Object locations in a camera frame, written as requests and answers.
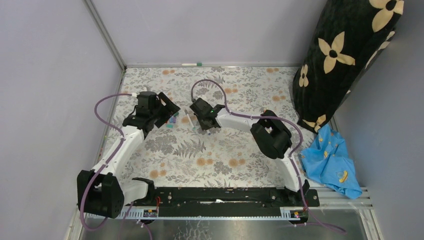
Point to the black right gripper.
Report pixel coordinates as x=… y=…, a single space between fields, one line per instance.
x=204 y=126

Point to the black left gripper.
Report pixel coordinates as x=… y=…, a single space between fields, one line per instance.
x=169 y=109

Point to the white pen grey teal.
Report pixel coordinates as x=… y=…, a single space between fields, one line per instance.
x=189 y=120

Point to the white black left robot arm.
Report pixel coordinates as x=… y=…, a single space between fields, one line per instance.
x=108 y=171

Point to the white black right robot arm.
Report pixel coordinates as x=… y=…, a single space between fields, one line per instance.
x=271 y=135

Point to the white marker on ledge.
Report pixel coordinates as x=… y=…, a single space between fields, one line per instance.
x=194 y=64

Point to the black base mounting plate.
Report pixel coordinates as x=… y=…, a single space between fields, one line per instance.
x=228 y=202

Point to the blue patterned cloth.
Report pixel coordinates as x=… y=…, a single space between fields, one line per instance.
x=326 y=161

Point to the black floral cushion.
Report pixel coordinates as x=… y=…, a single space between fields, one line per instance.
x=348 y=35

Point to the grey slotted cable duct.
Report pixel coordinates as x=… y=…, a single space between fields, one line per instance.
x=215 y=212

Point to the aluminium frame rails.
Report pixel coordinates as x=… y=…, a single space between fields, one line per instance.
x=110 y=198

